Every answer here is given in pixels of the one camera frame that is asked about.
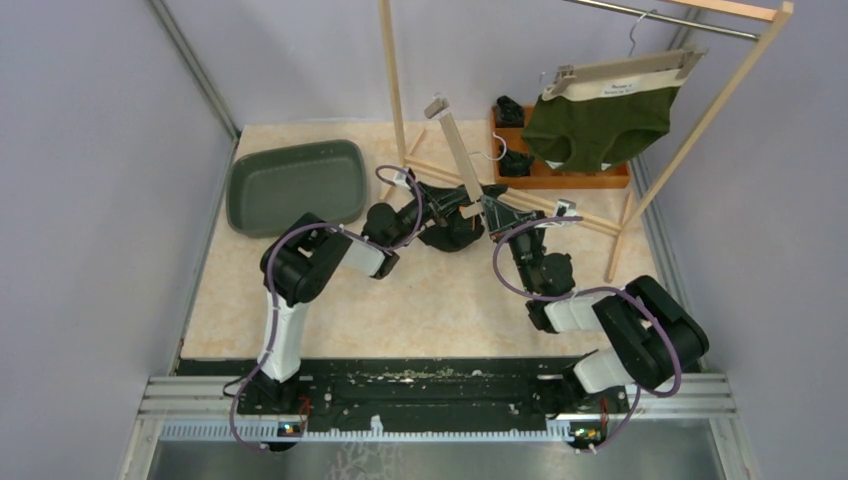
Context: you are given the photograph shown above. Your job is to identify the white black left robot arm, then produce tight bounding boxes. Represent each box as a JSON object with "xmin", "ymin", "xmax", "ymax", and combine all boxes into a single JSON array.
[{"xmin": 247, "ymin": 183, "xmax": 484, "ymax": 414}]

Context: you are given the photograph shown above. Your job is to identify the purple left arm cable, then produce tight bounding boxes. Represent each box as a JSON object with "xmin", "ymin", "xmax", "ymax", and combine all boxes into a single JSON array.
[{"xmin": 229, "ymin": 164, "xmax": 425, "ymax": 454}]

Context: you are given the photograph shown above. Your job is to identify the green underwear with cream waistband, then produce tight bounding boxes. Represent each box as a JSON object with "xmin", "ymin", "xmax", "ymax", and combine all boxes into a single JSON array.
[{"xmin": 521, "ymin": 83, "xmax": 685, "ymax": 173}]

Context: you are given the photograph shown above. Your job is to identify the orange wooden compartment tray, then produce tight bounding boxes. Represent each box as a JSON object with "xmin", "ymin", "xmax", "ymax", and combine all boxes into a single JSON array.
[{"xmin": 489, "ymin": 106, "xmax": 631, "ymax": 190}]

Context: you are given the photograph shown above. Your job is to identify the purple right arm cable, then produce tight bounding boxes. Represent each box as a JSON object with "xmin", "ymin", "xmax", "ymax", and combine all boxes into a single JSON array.
[{"xmin": 491, "ymin": 215, "xmax": 685, "ymax": 454}]

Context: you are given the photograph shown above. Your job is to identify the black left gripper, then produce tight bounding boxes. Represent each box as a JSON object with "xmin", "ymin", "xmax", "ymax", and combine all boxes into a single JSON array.
[{"xmin": 388, "ymin": 181, "xmax": 474, "ymax": 249}]

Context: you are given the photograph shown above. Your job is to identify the aluminium front rail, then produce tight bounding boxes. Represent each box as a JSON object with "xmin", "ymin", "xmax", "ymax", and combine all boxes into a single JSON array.
[{"xmin": 137, "ymin": 374, "xmax": 737, "ymax": 444}]

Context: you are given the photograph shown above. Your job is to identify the dark rolled sock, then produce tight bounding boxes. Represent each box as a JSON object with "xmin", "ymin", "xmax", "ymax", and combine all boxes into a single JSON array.
[
  {"xmin": 498, "ymin": 149, "xmax": 535, "ymax": 178},
  {"xmin": 494, "ymin": 95, "xmax": 525, "ymax": 128}
]

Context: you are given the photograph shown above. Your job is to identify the black striped garment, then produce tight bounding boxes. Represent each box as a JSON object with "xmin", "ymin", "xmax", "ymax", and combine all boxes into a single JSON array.
[{"xmin": 418, "ymin": 207, "xmax": 484, "ymax": 253}]

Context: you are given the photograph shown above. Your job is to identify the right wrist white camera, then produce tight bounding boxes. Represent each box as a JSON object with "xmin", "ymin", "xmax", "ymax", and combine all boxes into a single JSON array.
[{"xmin": 552, "ymin": 199, "xmax": 578, "ymax": 228}]

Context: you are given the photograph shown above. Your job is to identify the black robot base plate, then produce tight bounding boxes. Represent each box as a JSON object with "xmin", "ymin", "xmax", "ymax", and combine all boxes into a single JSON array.
[{"xmin": 175, "ymin": 356, "xmax": 700, "ymax": 439}]

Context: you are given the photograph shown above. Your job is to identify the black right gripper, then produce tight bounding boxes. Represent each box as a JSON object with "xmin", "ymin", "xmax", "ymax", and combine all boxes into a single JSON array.
[{"xmin": 483, "ymin": 195, "xmax": 549, "ymax": 293}]

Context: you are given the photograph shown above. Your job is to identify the dark rolled sock far left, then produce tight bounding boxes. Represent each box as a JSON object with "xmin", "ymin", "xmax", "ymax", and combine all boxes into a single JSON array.
[{"xmin": 494, "ymin": 95, "xmax": 525, "ymax": 128}]

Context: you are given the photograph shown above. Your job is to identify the wrist white camera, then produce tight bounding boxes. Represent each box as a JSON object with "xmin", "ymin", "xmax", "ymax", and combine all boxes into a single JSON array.
[
  {"xmin": 389, "ymin": 167, "xmax": 415, "ymax": 189},
  {"xmin": 552, "ymin": 199, "xmax": 578, "ymax": 228}
]

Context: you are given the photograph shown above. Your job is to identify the dark rolled sock front left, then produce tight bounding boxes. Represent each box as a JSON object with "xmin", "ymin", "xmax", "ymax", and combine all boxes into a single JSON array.
[{"xmin": 498, "ymin": 149, "xmax": 535, "ymax": 178}]

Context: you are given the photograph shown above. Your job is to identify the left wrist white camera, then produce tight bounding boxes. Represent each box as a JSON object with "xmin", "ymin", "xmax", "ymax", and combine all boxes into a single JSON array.
[{"xmin": 389, "ymin": 167, "xmax": 415, "ymax": 189}]

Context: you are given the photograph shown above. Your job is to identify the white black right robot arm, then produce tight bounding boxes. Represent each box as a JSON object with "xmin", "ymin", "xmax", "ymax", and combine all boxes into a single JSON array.
[{"xmin": 480, "ymin": 195, "xmax": 710, "ymax": 412}]

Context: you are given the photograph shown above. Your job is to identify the beige clip hanger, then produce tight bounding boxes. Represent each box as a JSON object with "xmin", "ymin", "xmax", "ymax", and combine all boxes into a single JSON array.
[
  {"xmin": 540, "ymin": 44, "xmax": 707, "ymax": 102},
  {"xmin": 424, "ymin": 94, "xmax": 498, "ymax": 222}
]

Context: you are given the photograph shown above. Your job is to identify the light wooden clothes rack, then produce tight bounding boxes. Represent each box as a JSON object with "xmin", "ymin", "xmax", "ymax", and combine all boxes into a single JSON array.
[{"xmin": 376, "ymin": 0, "xmax": 796, "ymax": 285}]

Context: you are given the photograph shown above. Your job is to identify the grey-green plastic tub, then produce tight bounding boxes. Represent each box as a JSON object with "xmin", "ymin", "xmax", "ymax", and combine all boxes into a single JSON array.
[{"xmin": 225, "ymin": 139, "xmax": 368, "ymax": 238}]

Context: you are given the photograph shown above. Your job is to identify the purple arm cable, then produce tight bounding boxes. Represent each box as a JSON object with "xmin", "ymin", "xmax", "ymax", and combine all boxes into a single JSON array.
[
  {"xmin": 229, "ymin": 164, "xmax": 425, "ymax": 454},
  {"xmin": 491, "ymin": 215, "xmax": 685, "ymax": 454}
]

